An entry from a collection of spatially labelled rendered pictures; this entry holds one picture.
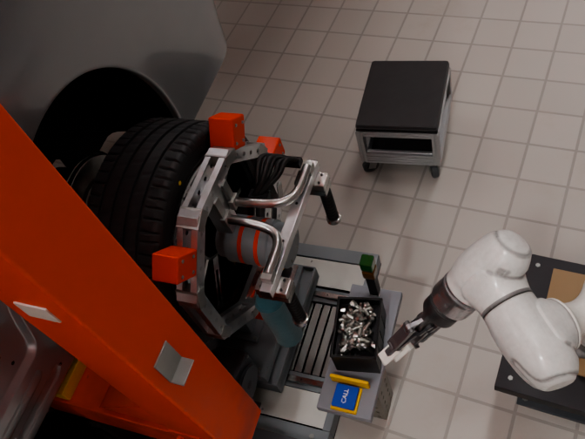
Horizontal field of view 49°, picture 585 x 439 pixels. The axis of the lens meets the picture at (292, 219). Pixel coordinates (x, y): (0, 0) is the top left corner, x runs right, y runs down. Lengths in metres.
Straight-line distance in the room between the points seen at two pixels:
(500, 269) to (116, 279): 0.69
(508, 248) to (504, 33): 2.46
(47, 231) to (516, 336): 0.79
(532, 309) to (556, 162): 1.84
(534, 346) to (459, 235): 1.61
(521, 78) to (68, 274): 2.62
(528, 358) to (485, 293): 0.13
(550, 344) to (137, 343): 0.75
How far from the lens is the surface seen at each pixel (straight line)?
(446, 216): 2.81
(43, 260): 1.05
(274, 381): 2.41
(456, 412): 2.44
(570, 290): 2.28
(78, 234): 1.10
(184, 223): 1.62
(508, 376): 2.17
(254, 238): 1.77
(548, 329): 1.19
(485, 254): 1.20
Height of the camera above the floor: 2.32
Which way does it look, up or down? 53 degrees down
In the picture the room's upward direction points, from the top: 23 degrees counter-clockwise
